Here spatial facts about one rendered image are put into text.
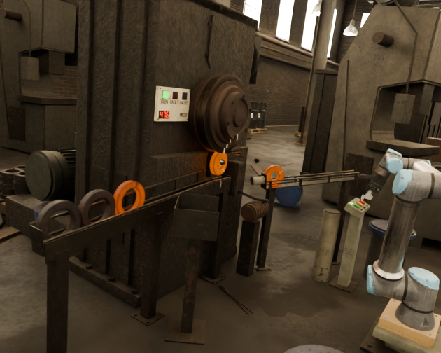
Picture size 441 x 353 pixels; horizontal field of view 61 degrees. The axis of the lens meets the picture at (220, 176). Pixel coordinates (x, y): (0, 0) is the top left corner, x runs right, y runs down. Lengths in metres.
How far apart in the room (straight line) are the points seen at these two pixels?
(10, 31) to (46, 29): 0.65
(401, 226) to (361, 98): 2.98
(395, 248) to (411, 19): 3.11
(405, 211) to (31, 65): 5.24
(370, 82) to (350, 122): 0.49
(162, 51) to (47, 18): 4.28
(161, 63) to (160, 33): 0.14
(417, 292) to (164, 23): 1.86
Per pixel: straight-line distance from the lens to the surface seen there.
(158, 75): 2.04
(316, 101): 6.46
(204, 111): 2.12
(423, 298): 2.25
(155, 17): 2.07
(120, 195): 1.78
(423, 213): 4.01
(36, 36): 6.24
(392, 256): 2.09
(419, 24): 4.66
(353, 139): 4.81
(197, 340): 2.10
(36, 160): 3.09
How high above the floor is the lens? 1.25
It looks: 13 degrees down
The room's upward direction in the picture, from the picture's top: 6 degrees clockwise
